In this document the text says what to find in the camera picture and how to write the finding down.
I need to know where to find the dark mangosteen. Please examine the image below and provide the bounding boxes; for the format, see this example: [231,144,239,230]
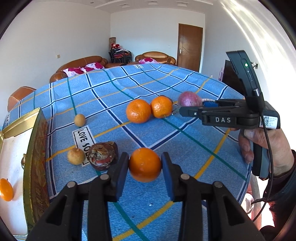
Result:
[87,141,118,171]

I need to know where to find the purple red onion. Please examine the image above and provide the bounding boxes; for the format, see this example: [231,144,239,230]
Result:
[178,91,202,107]

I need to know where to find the black cable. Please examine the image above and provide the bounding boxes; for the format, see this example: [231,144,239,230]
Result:
[250,90,275,223]

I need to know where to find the brown leather armchair left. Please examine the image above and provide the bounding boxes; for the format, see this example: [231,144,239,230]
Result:
[7,86,36,112]

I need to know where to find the person's right hand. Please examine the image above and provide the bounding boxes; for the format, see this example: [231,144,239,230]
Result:
[238,128,295,177]

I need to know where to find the brown leather three-seat sofa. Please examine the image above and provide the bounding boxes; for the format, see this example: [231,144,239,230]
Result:
[49,55,110,83]

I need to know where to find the pink floral pillow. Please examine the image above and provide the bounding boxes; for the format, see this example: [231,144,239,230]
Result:
[80,62,105,73]
[63,67,85,77]

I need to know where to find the small tan longan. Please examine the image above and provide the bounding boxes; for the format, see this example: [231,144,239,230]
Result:
[74,114,86,127]
[67,148,85,165]

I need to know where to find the brown leather armchair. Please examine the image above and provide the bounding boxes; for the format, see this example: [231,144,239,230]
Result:
[135,51,176,65]
[7,86,36,112]

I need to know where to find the pink floral pillow armchair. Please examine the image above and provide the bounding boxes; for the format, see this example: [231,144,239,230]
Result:
[138,58,158,64]

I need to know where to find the gold metal tin box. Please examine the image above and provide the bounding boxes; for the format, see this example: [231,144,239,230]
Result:
[1,108,49,240]

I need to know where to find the orange fruit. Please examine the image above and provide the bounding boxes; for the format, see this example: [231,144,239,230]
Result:
[128,148,162,183]
[0,178,14,201]
[126,99,152,123]
[151,96,173,118]

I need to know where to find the black television screen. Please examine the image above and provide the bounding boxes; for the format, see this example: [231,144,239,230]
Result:
[222,60,244,95]

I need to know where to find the stacked dark chairs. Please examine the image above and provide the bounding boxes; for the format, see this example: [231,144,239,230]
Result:
[109,43,132,64]

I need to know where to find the brown wooden door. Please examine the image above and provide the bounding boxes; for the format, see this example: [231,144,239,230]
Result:
[177,24,203,72]

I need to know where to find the pink floral pillow left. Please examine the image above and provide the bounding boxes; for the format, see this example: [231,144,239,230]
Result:
[63,67,85,77]

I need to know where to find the orange fruit front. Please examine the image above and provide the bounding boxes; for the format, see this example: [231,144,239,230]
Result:
[0,178,14,201]

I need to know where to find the brown leather armchair right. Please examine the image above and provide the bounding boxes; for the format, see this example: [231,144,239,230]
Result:
[135,51,176,65]

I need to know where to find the pink floral pillow right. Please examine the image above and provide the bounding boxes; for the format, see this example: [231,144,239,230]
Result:
[80,62,105,73]

